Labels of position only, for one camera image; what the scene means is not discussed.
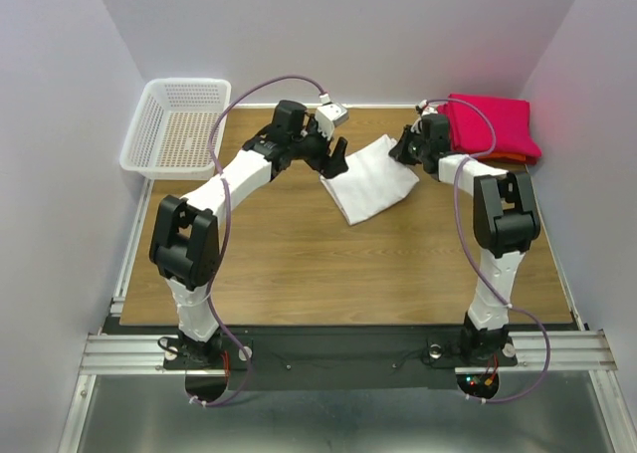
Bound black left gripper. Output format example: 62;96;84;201
290;114;349;180

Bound white t-shirt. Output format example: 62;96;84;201
320;134;419;226

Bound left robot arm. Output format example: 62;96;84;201
149;99;348;367

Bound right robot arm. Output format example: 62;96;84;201
389;113;540;363

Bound folded red t-shirt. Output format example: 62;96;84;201
436;93;542;158

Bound folded orange t-shirt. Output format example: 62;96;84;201
479;151;538;165

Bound white plastic basket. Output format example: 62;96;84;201
119;78;232;180

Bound circuit board with leds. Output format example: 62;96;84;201
461;373;499;394

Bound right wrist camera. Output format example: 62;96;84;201
414;100;438;125

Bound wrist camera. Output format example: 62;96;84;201
315;103;349;140
414;100;438;125

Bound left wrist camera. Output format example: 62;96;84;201
315;103;349;140

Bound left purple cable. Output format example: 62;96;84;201
187;76;332;408

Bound purple cable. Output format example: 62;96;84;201
187;76;332;408
417;98;551;405

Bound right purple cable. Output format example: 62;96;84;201
417;98;551;405

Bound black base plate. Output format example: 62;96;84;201
102;325;517;407

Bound aluminium rail frame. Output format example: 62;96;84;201
58;181;637;453

